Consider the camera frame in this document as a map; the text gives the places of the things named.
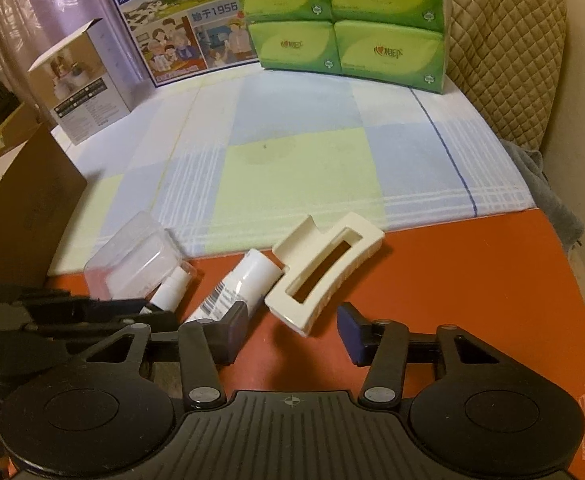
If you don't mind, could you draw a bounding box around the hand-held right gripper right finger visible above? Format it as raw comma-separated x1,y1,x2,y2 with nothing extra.
337,302,503,408

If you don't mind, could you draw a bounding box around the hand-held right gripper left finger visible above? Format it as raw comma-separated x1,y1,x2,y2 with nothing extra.
67,305,249,408

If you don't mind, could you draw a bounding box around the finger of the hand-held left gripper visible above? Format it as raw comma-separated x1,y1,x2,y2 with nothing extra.
20,310,173,338
0,286,148,313

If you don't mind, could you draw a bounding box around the small white spray bottle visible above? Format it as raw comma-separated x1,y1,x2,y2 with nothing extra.
148,259,199,317

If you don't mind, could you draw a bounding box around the white tube with barcode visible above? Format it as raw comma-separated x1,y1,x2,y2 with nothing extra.
181,248,284,327

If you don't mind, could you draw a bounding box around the cream hair claw clip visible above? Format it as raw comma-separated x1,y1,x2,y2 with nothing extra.
263,213,386,337

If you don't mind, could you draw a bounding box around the large white box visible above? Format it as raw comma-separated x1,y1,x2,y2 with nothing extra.
0,122,89,292

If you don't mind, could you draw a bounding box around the clear plastic box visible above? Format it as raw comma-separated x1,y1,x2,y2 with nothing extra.
84,211,184,302

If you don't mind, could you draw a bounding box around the checked cloth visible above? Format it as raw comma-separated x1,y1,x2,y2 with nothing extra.
47,67,539,277

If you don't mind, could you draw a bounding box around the brown cardboard box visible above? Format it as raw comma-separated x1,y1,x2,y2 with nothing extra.
0,100,40,161

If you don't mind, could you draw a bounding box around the white product box with photo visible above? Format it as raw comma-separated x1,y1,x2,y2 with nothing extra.
27,19,156,147

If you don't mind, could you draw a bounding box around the grey cloth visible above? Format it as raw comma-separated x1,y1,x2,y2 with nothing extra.
501,139,585,252

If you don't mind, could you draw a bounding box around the blue milk carton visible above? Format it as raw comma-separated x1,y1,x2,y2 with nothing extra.
95,0,254,89

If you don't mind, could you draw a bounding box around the purple curtain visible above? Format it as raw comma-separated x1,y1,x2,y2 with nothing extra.
0,0,104,111

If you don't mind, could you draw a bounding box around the beige quilted cushion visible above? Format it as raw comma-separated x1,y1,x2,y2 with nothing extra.
444,0,569,152

